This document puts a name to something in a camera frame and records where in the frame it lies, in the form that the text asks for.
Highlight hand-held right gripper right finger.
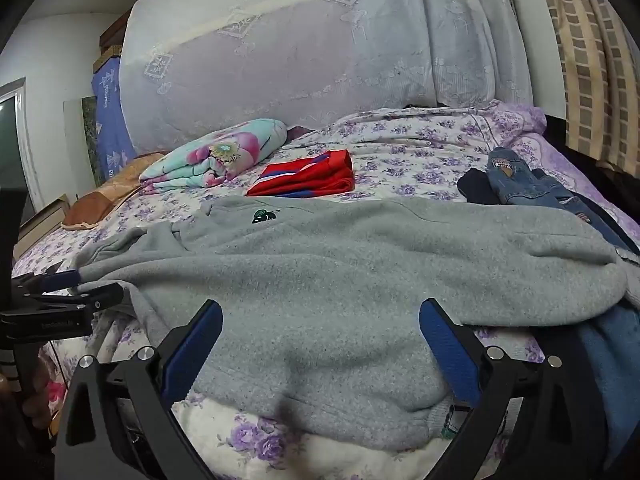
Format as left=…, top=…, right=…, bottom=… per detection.
left=419, top=297, right=608, bottom=480

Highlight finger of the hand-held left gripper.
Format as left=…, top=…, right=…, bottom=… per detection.
left=10, top=261, right=83, bottom=295
left=14, top=282, right=125, bottom=312

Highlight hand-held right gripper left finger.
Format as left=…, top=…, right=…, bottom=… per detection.
left=52, top=299, right=224, bottom=480

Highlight grey fleece pants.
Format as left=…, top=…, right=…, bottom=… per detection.
left=67, top=195, right=632, bottom=453

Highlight person's left hand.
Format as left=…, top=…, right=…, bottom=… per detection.
left=21, top=362, right=67, bottom=431

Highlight brown pillow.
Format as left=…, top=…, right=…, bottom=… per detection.
left=61, top=151, right=168, bottom=232

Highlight white framed door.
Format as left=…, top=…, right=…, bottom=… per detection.
left=0, top=77, right=45, bottom=211

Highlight blue fleece cloth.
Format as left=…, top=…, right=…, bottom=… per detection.
left=577, top=302, right=640, bottom=466

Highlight blue printed cloth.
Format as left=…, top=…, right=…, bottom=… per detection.
left=91, top=57, right=137, bottom=186

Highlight dark navy garment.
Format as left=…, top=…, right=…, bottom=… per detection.
left=457, top=167, right=503, bottom=206

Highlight blue denim jeans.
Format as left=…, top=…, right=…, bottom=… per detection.
left=487, top=147, right=640, bottom=256

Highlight folded floral blanket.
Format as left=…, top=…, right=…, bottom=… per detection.
left=139, top=118, right=288, bottom=192

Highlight purple floral bed sheet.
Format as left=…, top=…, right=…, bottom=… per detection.
left=10, top=100, right=640, bottom=480

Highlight red folded garment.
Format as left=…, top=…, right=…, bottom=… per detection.
left=245, top=150, right=356, bottom=198

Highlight wooden box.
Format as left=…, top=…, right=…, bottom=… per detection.
left=99, top=10, right=132, bottom=58

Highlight beige checkered curtain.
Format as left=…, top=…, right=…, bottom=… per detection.
left=535, top=0, right=640, bottom=178

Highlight white pillow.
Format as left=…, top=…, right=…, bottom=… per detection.
left=118, top=0, right=536, bottom=148

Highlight beige wooden frame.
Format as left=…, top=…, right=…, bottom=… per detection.
left=12, top=194, right=71, bottom=261

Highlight framed wall picture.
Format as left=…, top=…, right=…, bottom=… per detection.
left=62, top=95, right=102, bottom=188

